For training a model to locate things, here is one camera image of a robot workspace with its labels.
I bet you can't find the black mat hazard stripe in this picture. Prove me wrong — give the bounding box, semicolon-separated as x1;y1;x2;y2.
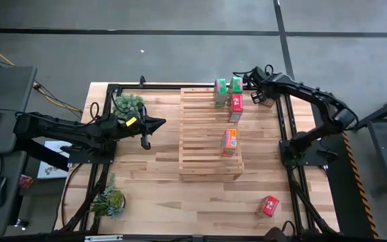
309;97;381;239

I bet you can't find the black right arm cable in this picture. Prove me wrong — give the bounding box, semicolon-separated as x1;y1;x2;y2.
232;63;275;81

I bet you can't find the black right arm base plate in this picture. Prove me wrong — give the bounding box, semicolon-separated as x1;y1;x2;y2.
279;139;339;167

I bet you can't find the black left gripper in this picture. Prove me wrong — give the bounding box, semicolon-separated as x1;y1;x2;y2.
118;106;167;151

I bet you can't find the orange cereal box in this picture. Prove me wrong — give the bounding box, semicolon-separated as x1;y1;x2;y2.
262;96;277;109
220;128;239;157

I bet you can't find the black rounded object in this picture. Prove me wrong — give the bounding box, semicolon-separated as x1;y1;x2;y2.
263;220;297;242

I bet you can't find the black metal stand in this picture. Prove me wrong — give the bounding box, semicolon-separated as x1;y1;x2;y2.
347;87;387;199

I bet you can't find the green cereal box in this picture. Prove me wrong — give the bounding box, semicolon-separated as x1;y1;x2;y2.
227;76;244;95
213;78;228;108

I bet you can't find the black aluminium table frame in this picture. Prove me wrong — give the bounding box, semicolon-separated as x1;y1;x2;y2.
58;82;341;236

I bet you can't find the white printed carton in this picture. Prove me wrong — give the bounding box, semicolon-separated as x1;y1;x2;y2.
37;140;73;179

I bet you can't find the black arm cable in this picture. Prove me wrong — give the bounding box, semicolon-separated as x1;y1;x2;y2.
14;102;101;128
232;63;275;81

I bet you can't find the wooden slatted shelf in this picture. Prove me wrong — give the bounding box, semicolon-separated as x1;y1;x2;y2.
178;87;245;183

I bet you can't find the small pink item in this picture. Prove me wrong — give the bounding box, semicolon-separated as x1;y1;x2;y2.
18;174;35;189

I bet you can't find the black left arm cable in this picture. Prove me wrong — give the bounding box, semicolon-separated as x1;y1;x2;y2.
14;102;101;128

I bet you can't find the round pale green succulent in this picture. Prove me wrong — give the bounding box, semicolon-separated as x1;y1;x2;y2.
112;93;146;120

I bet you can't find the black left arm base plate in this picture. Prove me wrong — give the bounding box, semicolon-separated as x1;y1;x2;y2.
66;139;118;165

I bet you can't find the spiky green succulent plant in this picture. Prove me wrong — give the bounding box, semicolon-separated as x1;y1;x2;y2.
89;173;126;221

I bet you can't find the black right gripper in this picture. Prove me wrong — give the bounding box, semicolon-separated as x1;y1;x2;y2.
250;65;287;106

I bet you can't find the black floor cable loop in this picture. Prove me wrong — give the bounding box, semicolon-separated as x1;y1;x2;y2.
60;163;82;230

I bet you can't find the red cereal box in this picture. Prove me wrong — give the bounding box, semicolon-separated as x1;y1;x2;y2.
255;195;281;218
227;93;245;124

